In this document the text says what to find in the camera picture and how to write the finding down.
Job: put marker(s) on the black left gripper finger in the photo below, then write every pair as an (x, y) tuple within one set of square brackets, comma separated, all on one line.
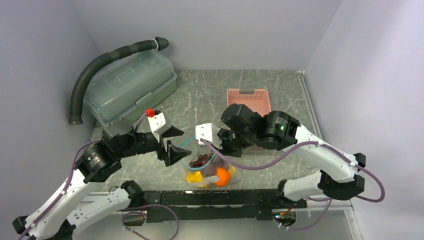
[(170, 131), (174, 154)]

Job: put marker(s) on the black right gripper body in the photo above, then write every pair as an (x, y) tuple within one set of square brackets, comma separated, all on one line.
[(232, 143)]

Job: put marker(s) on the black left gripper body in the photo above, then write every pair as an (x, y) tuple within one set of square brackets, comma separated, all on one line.
[(144, 142)]

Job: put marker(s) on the dark purple grape bunch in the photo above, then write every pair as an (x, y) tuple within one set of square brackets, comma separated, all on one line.
[(204, 160)]

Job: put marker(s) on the yellow bell pepper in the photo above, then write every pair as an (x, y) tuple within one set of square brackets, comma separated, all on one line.
[(194, 177)]

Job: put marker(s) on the clear zip top bag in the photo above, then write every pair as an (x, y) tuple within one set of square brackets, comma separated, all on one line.
[(204, 169)]

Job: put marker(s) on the orange fruit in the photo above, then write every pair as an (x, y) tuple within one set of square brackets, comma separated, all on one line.
[(223, 175)]

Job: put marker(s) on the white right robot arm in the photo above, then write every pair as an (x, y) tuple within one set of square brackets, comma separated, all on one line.
[(337, 176)]

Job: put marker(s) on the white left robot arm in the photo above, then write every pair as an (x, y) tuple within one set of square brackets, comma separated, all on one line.
[(59, 218)]

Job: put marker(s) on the pink plastic basket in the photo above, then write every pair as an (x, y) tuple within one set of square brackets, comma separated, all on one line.
[(256, 99)]

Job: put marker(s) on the grey green storage box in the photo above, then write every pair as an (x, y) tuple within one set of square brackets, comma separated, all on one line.
[(130, 86)]

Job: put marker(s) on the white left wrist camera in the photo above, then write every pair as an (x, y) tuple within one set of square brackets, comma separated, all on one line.
[(157, 121)]

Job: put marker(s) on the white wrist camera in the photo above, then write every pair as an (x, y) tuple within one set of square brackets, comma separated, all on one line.
[(208, 132), (157, 121)]

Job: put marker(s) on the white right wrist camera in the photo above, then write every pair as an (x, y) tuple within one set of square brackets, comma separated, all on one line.
[(208, 132)]

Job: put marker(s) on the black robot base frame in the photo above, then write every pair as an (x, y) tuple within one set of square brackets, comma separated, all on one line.
[(157, 213)]

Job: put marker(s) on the aluminium rail frame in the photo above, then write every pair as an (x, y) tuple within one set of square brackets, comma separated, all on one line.
[(263, 198)]

